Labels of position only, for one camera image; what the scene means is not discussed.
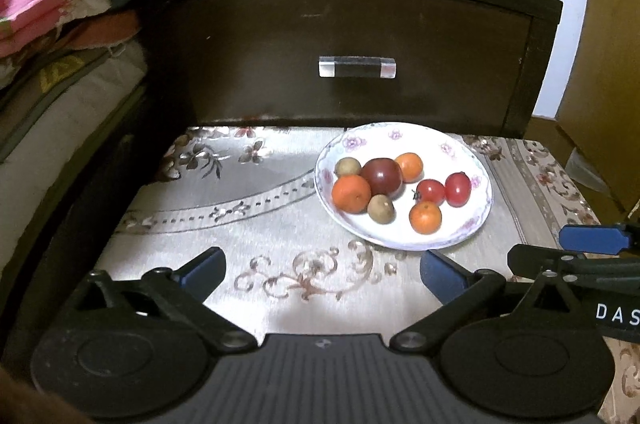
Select small orange tangerine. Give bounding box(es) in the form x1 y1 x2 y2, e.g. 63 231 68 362
395 152 423 184
409 201 442 235

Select red plum tomato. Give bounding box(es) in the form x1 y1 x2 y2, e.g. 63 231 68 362
445 172 472 207

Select small red cherry tomato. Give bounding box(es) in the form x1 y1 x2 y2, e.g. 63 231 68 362
413 179 446 205

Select dark red round tomato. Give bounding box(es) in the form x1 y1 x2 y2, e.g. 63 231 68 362
360 158 404 198

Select large orange tangerine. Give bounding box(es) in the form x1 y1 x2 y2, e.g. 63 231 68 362
331 175 371 214

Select beige floral table cloth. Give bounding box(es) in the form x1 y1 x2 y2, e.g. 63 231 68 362
94 123 640 424

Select yellow wooden cabinet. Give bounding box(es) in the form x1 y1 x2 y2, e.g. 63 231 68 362
555 0 639 215

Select white floral ceramic plate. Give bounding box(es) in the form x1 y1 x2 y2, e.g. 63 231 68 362
314 122 492 251

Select stacked folded blankets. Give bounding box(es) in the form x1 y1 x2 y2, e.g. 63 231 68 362
1 0 146 265

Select dark brown wooden nightstand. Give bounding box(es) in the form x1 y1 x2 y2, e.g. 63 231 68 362
134 0 562 136

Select silver black drawer handle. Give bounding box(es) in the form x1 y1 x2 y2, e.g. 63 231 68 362
318 56 397 80

